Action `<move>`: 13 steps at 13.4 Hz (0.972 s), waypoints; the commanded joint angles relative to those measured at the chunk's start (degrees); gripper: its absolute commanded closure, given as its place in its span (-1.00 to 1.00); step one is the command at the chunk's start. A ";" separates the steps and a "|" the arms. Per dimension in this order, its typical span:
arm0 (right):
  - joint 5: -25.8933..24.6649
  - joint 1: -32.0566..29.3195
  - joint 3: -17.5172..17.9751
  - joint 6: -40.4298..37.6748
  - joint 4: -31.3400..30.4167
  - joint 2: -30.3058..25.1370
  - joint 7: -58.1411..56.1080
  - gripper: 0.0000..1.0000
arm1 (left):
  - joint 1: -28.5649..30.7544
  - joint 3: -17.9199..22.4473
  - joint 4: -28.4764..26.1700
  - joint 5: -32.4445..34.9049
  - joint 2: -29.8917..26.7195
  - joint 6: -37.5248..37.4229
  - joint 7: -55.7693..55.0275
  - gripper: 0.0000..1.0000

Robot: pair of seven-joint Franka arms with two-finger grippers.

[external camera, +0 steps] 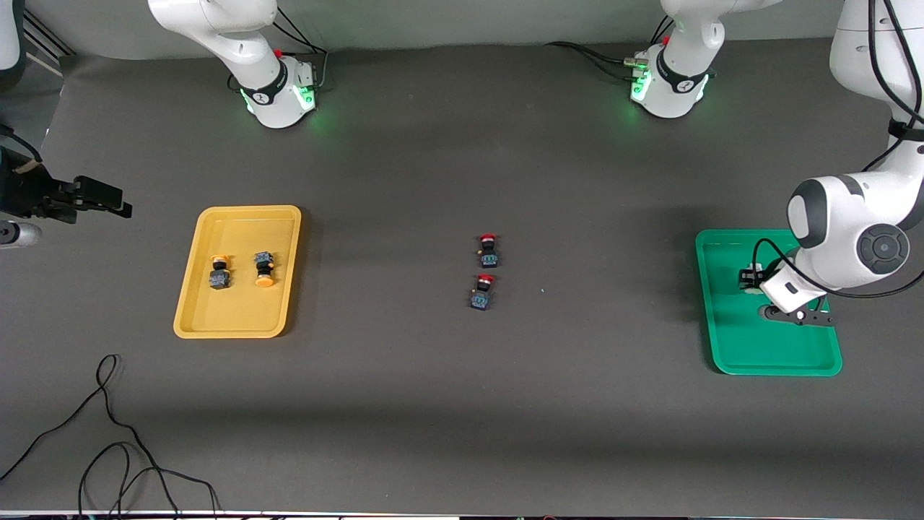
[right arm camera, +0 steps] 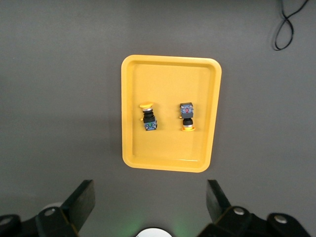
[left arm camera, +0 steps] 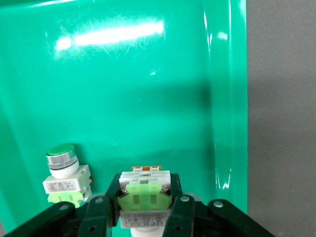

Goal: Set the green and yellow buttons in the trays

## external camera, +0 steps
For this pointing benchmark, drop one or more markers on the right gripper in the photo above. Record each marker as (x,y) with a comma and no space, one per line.
(27,195)

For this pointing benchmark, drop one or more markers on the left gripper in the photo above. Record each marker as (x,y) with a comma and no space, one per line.
(751,277)

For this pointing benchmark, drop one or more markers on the green push button switch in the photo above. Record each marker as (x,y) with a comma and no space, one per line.
(752,289)

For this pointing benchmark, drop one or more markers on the yellow push button switch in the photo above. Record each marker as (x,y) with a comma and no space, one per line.
(219,278)
(263,261)

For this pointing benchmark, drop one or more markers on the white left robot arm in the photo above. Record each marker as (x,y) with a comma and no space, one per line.
(852,231)

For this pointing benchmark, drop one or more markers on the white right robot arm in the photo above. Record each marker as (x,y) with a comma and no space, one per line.
(274,90)

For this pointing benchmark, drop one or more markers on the green plastic tray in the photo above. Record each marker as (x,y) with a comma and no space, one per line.
(729,325)

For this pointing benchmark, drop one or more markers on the yellow plastic tray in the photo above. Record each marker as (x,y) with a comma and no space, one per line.
(238,310)

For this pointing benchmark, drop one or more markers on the aluminium frame rail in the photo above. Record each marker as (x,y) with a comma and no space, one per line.
(50,40)

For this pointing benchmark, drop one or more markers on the red push button switch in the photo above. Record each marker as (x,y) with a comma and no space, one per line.
(489,258)
(481,298)

